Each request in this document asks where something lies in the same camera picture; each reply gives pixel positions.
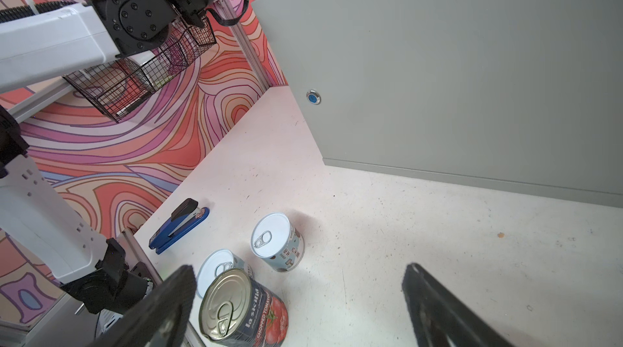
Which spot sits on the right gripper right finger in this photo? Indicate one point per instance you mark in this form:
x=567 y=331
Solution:
x=439 y=318

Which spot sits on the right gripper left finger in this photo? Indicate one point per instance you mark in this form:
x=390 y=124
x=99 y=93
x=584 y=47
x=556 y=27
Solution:
x=161 y=319

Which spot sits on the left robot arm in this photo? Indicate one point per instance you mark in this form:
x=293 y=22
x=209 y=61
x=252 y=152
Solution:
x=72 y=179

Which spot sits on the chopped tomato can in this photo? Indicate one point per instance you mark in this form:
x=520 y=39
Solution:
x=238 y=311

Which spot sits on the teal can front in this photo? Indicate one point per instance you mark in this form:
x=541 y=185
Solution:
x=217 y=263

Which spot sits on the teal can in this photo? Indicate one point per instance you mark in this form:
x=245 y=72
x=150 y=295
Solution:
x=277 y=242
x=217 y=263

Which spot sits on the blue stapler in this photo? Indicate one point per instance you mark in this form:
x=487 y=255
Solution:
x=181 y=221

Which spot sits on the teal can rear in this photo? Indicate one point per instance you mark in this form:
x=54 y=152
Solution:
x=277 y=242

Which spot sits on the grey metal cabinet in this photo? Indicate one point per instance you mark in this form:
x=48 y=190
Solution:
x=522 y=96

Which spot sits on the left black wire basket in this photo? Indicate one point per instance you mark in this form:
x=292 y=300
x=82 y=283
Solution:
x=119 y=87

